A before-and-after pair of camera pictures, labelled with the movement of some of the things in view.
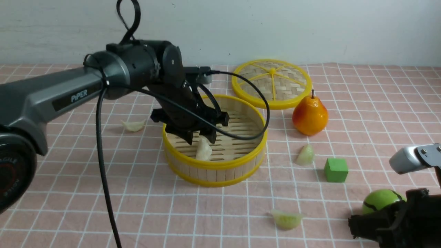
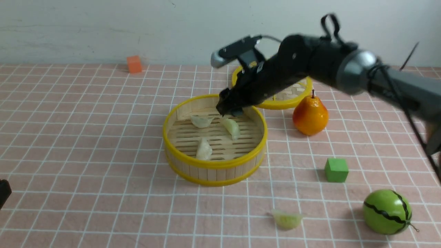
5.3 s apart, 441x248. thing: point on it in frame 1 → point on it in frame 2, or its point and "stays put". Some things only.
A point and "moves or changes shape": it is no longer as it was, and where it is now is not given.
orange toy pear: x=310 y=116 stays put
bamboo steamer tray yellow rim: x=238 y=153 stays put
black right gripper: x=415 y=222 → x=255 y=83
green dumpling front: x=285 y=220 stays put
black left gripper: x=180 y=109 → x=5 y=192
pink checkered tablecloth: x=322 y=160 stays put
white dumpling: x=134 y=126 moves or changes shape
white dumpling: x=204 y=151 stays put
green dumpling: x=306 y=156 → x=231 y=125
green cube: x=336 y=169 stays put
